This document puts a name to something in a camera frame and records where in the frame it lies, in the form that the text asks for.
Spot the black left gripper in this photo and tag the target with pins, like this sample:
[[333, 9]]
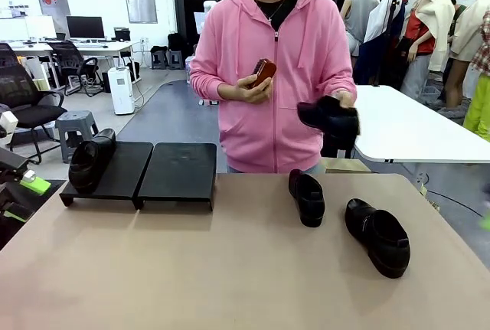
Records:
[[9, 169]]

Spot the black leather shoe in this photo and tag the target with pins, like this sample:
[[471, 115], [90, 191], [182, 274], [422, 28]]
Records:
[[310, 200], [383, 242], [333, 121], [90, 161]]

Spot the person's right forearm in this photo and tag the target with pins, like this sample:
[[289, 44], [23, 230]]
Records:
[[214, 89]]

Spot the person's left forearm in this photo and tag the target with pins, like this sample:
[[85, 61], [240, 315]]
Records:
[[344, 85]]

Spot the black shoe stand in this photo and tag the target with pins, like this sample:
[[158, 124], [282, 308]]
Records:
[[122, 169], [176, 173]]

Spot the person's right hand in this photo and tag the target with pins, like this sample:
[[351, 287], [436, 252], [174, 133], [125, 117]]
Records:
[[254, 92]]

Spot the person's left hand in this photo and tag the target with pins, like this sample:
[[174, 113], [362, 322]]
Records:
[[347, 99]]

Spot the large black office chair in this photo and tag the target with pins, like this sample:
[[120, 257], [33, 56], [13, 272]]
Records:
[[34, 113]]

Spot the large grey plastic stool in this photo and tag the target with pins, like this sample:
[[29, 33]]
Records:
[[76, 119]]

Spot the white air purifier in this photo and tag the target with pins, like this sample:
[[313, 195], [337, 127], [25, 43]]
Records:
[[120, 92]]

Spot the black mesh office chair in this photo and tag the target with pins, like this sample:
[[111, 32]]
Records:
[[70, 60]]

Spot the white monitor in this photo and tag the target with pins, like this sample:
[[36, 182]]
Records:
[[13, 29], [40, 27]]

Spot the white office desk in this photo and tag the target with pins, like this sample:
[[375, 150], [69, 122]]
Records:
[[115, 45]]

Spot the black computer monitor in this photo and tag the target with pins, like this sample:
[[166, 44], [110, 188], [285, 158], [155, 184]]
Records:
[[85, 27]]

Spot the black desktop printer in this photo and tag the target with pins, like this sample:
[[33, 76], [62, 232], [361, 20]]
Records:
[[121, 34]]

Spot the small grey plastic stool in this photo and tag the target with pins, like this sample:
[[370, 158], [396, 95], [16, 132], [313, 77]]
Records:
[[175, 59], [159, 60]]

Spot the grey board with red sign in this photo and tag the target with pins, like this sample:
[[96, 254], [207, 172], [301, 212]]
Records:
[[53, 4]]

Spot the black backpack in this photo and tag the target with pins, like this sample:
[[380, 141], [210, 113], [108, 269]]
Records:
[[175, 42]]

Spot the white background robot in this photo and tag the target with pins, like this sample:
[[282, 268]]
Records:
[[208, 5]]

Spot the person in pink hoodie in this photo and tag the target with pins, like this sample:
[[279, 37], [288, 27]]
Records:
[[291, 77]]

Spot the brown cardboard box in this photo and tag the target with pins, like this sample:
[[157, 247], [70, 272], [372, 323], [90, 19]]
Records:
[[348, 165]]

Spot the white table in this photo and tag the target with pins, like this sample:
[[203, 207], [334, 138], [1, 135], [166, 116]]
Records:
[[402, 127]]

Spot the mannequin in grey tank top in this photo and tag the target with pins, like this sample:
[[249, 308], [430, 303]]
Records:
[[361, 12]]

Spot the mannequin in white blue jacket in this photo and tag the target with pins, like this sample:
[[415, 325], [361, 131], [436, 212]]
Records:
[[383, 20]]

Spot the grey plastic crate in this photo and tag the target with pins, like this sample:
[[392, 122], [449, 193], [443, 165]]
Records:
[[429, 94]]

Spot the mannequin in cream jacket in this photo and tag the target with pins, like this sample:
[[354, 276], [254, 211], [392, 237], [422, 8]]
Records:
[[440, 12]]

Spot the mannequin plaid shirt neon trousers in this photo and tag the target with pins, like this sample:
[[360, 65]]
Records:
[[478, 112]]

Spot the mannequin with bucket hat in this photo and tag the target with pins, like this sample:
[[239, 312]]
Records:
[[472, 27]]

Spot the silver wall panel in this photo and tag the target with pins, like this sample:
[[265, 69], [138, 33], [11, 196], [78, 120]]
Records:
[[140, 0]]

